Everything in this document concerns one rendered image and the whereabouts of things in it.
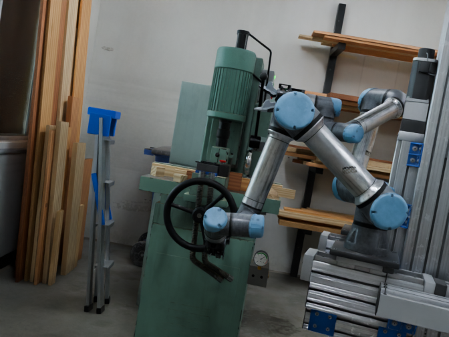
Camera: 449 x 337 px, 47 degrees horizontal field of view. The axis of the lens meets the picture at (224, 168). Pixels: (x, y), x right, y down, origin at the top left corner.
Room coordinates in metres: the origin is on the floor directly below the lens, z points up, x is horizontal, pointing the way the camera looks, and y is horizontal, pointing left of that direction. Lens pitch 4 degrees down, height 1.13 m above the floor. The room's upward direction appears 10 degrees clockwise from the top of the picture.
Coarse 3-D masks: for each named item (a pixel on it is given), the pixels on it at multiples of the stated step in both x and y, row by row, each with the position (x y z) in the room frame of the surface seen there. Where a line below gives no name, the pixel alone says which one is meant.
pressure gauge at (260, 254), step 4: (256, 252) 2.10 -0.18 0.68; (260, 252) 2.08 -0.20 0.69; (264, 252) 2.07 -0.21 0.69; (256, 256) 2.08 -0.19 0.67; (260, 256) 2.08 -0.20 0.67; (264, 256) 2.08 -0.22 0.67; (268, 256) 2.07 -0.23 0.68; (256, 260) 2.08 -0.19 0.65; (260, 260) 2.08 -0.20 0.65; (264, 260) 2.08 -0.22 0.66; (268, 260) 2.07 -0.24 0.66; (256, 264) 2.08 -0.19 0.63; (260, 264) 2.08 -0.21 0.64; (264, 264) 2.08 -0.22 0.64; (260, 268) 2.10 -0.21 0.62
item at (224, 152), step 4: (212, 148) 2.28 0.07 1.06; (216, 148) 2.28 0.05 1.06; (220, 148) 2.28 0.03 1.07; (224, 148) 2.28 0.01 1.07; (228, 148) 2.37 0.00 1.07; (212, 152) 2.28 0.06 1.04; (220, 152) 2.28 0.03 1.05; (224, 152) 2.28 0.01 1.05; (228, 152) 2.29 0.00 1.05; (212, 156) 2.28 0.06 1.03; (220, 156) 2.28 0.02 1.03; (224, 156) 2.28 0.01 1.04; (228, 156) 2.37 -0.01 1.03; (212, 160) 2.28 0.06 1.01; (216, 160) 2.28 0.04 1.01; (228, 160) 2.40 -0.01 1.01
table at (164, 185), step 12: (144, 180) 2.19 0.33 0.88; (156, 180) 2.18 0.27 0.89; (168, 180) 2.20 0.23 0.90; (156, 192) 2.18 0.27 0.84; (168, 192) 2.18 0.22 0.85; (180, 192) 2.17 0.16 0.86; (240, 192) 2.20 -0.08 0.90; (204, 204) 2.07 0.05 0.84; (216, 204) 2.06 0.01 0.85; (228, 204) 2.12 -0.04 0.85; (240, 204) 2.15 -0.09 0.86; (264, 204) 2.14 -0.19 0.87; (276, 204) 2.14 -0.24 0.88
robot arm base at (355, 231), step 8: (360, 224) 1.73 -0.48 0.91; (368, 224) 1.72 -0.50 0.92; (352, 232) 1.75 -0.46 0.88; (360, 232) 1.73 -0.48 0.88; (368, 232) 1.71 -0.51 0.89; (376, 232) 1.71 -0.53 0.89; (384, 232) 1.73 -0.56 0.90; (352, 240) 1.75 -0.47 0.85; (360, 240) 1.71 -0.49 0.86; (368, 240) 1.71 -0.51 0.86; (376, 240) 1.71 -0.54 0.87; (384, 240) 1.72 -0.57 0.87; (352, 248) 1.72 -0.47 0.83; (360, 248) 1.70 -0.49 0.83; (368, 248) 1.70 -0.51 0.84; (376, 248) 1.70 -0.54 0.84; (384, 248) 1.72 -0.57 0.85; (384, 256) 1.71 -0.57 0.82
